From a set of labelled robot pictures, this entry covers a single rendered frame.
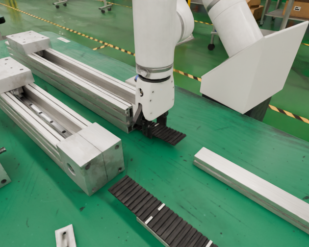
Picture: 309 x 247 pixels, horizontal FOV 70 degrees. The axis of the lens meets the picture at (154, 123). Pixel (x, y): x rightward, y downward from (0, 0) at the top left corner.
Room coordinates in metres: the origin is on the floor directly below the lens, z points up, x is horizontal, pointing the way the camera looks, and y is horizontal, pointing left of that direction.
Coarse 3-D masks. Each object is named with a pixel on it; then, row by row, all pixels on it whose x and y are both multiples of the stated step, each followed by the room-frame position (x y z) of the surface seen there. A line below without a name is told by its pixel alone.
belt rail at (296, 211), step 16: (208, 160) 0.35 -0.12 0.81; (224, 160) 0.35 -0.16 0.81; (224, 176) 0.31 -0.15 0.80; (240, 176) 0.30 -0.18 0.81; (256, 176) 0.30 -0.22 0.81; (240, 192) 0.28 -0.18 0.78; (256, 192) 0.26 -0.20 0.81; (272, 192) 0.26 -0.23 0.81; (272, 208) 0.24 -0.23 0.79; (288, 208) 0.23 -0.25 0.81; (304, 208) 0.23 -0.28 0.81; (304, 224) 0.21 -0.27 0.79
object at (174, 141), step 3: (180, 132) 0.44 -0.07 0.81; (177, 135) 0.43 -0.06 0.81; (180, 135) 0.43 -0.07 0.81; (183, 135) 0.43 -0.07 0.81; (174, 138) 0.42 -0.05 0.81; (177, 138) 0.42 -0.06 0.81; (180, 138) 0.42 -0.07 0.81; (171, 141) 0.41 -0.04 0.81; (174, 141) 0.41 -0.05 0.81; (177, 141) 0.41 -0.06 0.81; (171, 144) 0.40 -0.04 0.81; (174, 144) 0.40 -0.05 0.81
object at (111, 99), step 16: (32, 64) 0.84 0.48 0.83; (48, 64) 0.76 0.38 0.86; (64, 64) 0.81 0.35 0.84; (80, 64) 0.76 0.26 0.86; (48, 80) 0.77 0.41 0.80; (64, 80) 0.68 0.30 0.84; (80, 80) 0.63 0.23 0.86; (96, 80) 0.68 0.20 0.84; (112, 80) 0.63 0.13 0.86; (80, 96) 0.63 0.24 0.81; (96, 96) 0.56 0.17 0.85; (112, 96) 0.54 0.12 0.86; (128, 96) 0.57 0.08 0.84; (96, 112) 0.57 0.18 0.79; (112, 112) 0.51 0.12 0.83; (128, 112) 0.48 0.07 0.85; (128, 128) 0.49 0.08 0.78
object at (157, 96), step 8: (144, 80) 0.44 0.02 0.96; (152, 80) 0.44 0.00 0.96; (160, 80) 0.44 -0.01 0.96; (168, 80) 0.47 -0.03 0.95; (136, 88) 0.45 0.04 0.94; (144, 88) 0.43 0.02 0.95; (152, 88) 0.43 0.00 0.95; (160, 88) 0.45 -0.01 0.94; (168, 88) 0.47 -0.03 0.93; (136, 96) 0.45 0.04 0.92; (144, 96) 0.43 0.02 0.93; (152, 96) 0.43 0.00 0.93; (160, 96) 0.45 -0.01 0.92; (168, 96) 0.47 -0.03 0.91; (136, 104) 0.44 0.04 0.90; (144, 104) 0.43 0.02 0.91; (152, 104) 0.43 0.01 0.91; (160, 104) 0.45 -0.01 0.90; (168, 104) 0.47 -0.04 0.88; (144, 112) 0.43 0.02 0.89; (152, 112) 0.43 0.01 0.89; (160, 112) 0.45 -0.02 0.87
